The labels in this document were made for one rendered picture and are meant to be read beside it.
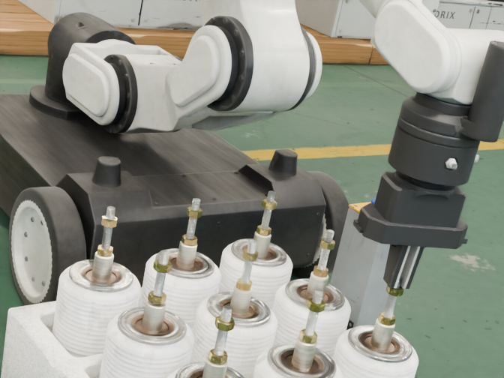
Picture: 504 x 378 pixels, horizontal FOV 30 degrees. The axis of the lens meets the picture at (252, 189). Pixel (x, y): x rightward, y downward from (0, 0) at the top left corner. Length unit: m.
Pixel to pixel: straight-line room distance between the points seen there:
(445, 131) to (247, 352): 0.34
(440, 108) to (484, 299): 0.99
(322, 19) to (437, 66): 2.79
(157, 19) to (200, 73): 1.82
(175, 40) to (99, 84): 1.51
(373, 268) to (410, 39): 0.43
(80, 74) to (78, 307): 0.74
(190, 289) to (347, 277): 0.27
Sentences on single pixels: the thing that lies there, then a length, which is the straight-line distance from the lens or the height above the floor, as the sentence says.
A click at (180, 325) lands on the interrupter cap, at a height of 0.25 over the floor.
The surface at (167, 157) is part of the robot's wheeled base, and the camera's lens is 1.77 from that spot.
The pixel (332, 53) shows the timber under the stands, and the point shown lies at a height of 0.04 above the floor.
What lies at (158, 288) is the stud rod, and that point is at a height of 0.30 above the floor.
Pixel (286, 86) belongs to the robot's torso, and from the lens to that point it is 1.42.
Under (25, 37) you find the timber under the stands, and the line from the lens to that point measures 2.95.
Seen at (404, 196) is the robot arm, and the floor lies 0.45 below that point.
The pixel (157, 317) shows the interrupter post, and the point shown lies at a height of 0.27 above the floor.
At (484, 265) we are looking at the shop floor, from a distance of 2.08.
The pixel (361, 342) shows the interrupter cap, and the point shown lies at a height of 0.25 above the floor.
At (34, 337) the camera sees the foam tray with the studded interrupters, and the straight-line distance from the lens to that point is 1.13.
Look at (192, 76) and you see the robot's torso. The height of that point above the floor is 0.41.
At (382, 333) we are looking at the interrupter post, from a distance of 1.09.
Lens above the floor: 0.77
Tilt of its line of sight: 21 degrees down
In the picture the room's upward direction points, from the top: 12 degrees clockwise
